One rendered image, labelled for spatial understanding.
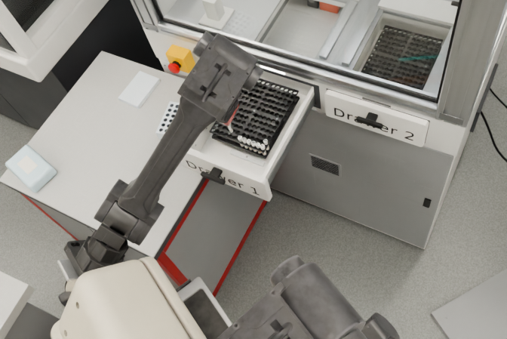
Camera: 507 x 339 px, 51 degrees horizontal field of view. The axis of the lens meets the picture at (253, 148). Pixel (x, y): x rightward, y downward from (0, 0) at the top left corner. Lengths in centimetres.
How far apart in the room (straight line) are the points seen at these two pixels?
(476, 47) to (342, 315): 81
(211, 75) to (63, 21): 127
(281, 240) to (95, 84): 100
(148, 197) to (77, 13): 119
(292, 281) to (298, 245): 176
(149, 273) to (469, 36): 78
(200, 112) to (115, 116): 106
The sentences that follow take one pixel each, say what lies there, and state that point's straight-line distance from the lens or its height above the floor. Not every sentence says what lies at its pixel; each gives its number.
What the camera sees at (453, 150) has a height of 83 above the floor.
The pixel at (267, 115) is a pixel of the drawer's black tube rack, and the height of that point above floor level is 90.
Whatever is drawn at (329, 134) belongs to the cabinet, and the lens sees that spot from 171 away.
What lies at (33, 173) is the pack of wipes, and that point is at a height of 80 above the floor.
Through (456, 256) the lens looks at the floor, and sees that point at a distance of 231.
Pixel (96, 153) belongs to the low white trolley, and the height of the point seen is 76.
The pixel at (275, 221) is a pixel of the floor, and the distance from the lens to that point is 234.
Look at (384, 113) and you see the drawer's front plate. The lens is 147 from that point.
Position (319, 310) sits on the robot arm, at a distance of 52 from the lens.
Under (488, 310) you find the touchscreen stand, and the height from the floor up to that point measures 4.
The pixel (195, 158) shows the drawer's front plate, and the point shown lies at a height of 92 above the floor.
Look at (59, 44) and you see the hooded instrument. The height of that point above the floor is 85.
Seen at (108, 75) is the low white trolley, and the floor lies 76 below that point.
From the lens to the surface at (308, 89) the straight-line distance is 159.
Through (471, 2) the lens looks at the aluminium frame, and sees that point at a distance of 114.
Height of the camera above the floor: 213
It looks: 58 degrees down
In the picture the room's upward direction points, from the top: 17 degrees counter-clockwise
